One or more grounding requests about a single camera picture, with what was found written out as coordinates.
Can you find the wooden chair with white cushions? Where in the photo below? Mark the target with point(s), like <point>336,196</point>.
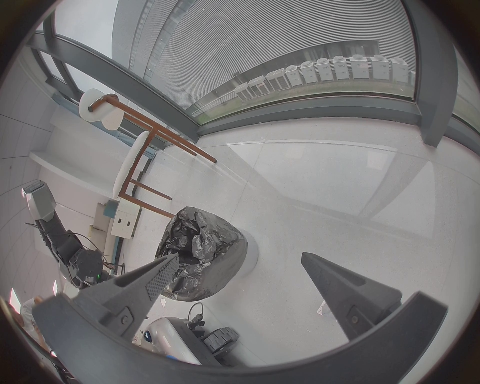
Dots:
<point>127,170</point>

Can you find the black plastic bag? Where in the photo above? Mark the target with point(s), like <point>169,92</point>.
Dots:
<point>210,262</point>

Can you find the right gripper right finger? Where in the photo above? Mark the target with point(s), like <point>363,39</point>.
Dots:
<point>345,292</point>

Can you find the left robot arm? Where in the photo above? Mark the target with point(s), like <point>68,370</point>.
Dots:
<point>41,202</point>

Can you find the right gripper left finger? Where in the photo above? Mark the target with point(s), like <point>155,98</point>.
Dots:
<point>123,292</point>

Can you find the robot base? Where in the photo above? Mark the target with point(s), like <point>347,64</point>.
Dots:
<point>168,335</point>

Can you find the window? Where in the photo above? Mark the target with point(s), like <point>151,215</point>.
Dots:
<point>435,75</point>

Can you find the crumpled white paper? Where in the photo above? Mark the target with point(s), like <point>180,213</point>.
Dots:
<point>323,308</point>

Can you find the small white cabinet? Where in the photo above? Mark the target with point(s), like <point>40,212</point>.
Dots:
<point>125,221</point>

